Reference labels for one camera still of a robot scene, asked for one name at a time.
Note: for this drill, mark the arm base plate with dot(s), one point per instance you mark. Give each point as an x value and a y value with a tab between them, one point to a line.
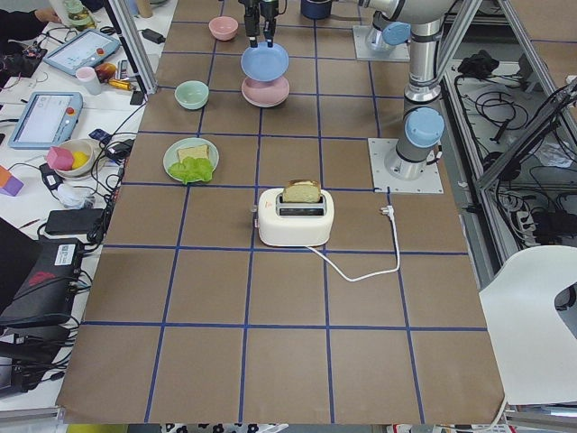
371	44
386	177

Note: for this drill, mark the pink bowl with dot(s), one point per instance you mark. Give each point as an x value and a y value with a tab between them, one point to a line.
223	28

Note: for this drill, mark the yellow toy fruit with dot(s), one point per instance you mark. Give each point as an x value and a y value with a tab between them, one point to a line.
79	160

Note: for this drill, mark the yellow utility knife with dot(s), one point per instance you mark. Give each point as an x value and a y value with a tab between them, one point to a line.
120	84

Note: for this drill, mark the pink cup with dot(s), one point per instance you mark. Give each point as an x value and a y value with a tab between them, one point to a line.
89	80

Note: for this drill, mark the lettuce leaf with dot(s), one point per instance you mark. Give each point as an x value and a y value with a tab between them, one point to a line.
192	170

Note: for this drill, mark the teach pendant near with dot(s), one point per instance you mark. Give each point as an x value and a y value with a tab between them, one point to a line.
49	119

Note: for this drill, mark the beige bowl with toys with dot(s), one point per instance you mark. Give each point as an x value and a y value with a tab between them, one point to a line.
87	146

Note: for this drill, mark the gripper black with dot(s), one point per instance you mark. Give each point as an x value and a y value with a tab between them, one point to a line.
259	9

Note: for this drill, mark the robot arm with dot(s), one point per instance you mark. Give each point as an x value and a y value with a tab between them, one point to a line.
423	125
379	22

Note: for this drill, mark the toast in toaster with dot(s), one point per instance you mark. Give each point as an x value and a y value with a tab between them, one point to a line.
302	191

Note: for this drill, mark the green bowl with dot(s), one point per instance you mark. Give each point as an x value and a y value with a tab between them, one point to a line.
192	95

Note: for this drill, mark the green plate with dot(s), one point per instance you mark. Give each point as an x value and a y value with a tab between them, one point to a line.
171	156

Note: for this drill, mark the teach pendant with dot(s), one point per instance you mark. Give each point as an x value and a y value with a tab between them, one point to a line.
87	49
49	119

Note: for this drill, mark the toy mango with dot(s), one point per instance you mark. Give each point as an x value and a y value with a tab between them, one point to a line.
105	71

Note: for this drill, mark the black small power brick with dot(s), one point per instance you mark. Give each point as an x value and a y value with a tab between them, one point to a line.
153	36

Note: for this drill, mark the bread slice on plate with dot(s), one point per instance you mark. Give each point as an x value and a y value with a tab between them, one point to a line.
194	152

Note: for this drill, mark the pink plate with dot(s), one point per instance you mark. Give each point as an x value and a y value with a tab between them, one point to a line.
265	93

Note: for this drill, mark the white chair back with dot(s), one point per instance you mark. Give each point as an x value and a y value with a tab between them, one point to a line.
534	349

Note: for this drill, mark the black power adapter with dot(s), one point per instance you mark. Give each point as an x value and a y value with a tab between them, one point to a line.
73	221

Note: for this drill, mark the pink cube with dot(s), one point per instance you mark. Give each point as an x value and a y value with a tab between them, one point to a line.
59	158

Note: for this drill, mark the purple toy block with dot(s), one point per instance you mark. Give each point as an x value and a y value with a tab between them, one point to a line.
9	184

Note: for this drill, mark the black laptop computer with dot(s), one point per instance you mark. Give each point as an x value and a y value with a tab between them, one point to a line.
37	278

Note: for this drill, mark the blue plate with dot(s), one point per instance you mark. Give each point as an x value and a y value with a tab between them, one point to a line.
265	63

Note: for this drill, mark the teach pendant far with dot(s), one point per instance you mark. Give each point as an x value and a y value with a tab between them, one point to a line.
87	49

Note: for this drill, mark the aluminium frame post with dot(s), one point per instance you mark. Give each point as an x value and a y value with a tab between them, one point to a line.
131	41

